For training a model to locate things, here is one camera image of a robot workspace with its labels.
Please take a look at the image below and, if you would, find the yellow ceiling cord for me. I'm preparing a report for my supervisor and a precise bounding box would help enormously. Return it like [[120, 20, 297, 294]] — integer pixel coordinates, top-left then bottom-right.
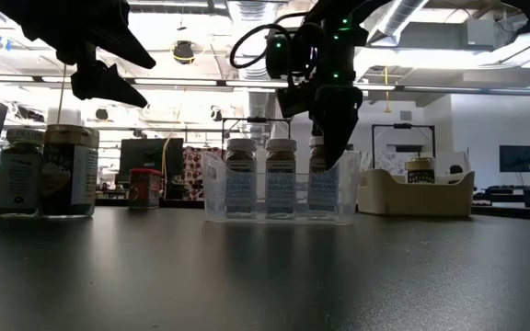
[[383, 67, 392, 115]]

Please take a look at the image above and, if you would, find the black framed whiteboard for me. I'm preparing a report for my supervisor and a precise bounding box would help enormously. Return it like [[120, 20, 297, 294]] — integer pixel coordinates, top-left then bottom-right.
[[371, 122, 437, 163]]

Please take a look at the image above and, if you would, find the beige plastic bin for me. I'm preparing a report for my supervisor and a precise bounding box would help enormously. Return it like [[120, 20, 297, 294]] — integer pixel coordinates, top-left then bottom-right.
[[355, 168, 477, 219]]

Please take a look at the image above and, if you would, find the white background box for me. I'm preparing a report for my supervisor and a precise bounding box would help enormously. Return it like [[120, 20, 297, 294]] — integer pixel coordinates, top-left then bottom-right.
[[47, 108, 84, 127]]

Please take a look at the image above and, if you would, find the black ceiling dome fixture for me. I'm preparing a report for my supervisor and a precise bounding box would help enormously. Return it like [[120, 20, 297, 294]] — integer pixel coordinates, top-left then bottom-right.
[[172, 40, 196, 66]]

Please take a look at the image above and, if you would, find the tan lidded dark spice jar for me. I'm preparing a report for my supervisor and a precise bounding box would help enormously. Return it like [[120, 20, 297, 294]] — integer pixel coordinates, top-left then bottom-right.
[[39, 123, 101, 219], [404, 156, 437, 186]]

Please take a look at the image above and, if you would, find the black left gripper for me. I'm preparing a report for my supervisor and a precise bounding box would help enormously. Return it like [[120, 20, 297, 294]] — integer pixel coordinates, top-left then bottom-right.
[[0, 0, 157, 109]]

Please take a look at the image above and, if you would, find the white lidded glass spice jar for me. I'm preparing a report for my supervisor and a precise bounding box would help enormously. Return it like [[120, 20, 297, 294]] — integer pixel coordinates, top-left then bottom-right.
[[0, 128, 46, 217]]

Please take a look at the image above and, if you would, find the red lidded paprika tin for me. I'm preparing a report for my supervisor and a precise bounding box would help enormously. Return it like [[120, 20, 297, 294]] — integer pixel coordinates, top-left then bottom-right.
[[128, 167, 163, 211]]

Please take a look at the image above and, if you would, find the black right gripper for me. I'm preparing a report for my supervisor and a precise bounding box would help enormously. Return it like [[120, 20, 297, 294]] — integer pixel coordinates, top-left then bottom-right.
[[265, 19, 369, 171]]

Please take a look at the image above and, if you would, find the red white patterned cloth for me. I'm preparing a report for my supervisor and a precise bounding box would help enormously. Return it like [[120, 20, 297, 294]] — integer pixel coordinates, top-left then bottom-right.
[[181, 145, 223, 202]]

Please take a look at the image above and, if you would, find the black background workbench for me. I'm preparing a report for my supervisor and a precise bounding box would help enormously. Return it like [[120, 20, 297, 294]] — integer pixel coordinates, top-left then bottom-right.
[[473, 184, 530, 210]]

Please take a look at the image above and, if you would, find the bagel sesame seasoning jar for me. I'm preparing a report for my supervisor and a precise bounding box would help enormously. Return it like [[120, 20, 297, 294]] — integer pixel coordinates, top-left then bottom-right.
[[225, 137, 259, 220], [307, 135, 341, 218], [264, 137, 299, 220]]

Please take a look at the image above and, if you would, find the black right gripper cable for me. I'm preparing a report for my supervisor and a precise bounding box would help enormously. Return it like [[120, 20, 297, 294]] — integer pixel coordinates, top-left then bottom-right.
[[228, 22, 294, 71]]

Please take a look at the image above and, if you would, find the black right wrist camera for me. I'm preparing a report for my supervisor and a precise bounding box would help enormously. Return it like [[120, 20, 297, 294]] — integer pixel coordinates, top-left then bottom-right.
[[275, 86, 315, 120]]

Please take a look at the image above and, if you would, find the black computer monitor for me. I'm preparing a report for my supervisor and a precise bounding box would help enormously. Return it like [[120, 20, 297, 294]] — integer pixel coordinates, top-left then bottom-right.
[[118, 137, 186, 201]]

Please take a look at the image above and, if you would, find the dark wall screen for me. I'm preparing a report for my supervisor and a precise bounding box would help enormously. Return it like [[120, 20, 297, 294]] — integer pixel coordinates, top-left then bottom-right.
[[498, 144, 530, 175]]

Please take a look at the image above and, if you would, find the white crumpled plastic sheet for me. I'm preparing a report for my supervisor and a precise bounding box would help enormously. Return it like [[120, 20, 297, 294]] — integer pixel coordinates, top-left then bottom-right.
[[361, 149, 407, 176]]

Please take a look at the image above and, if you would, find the clear plastic bin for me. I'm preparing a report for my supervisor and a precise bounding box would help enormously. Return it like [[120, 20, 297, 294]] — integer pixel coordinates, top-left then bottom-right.
[[202, 150, 363, 226]]

